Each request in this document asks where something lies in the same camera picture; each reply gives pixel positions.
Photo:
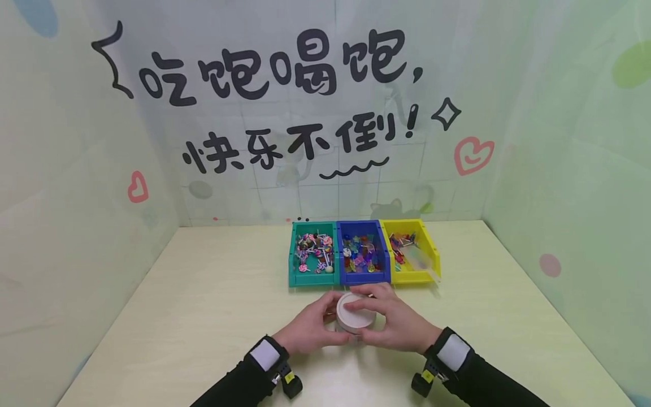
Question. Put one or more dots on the person's right hand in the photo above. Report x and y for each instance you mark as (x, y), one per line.
(402, 325)

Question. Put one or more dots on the person's left hand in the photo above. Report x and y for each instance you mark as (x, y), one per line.
(305, 328)

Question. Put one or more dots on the person's right index finger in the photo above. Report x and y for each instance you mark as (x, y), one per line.
(360, 306)

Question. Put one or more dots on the person's right thumb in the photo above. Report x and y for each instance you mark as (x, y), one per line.
(370, 337)

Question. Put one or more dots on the person's left thumb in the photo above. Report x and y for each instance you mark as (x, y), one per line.
(337, 338)

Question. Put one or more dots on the person's right fingers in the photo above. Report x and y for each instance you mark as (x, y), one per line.
(379, 290)

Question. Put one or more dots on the person's left index finger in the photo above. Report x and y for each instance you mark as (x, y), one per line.
(329, 299)

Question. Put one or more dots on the white round container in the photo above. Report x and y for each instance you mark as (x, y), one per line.
(355, 320)

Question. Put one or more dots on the person's left forearm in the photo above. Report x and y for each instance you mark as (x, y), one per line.
(234, 387)

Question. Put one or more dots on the person's right forearm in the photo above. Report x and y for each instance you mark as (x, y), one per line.
(496, 384)

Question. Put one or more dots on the blue plastic bin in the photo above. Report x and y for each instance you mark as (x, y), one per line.
(362, 277)

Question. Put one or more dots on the pile of colourful translucent candies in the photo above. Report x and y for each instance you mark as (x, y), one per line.
(360, 254)

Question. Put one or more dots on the green plastic bin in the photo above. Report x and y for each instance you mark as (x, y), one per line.
(293, 278)

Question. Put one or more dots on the pile of red wrapped candies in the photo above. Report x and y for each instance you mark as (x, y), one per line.
(399, 249)

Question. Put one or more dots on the pile of swirl lollipops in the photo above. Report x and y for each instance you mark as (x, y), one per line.
(314, 251)

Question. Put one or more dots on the clear plastic packet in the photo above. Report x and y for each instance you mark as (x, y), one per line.
(423, 261)

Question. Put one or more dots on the yellow plastic bin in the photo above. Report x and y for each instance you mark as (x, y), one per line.
(430, 249)

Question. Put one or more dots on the black wrist band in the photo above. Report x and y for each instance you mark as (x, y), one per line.
(451, 353)
(266, 357)

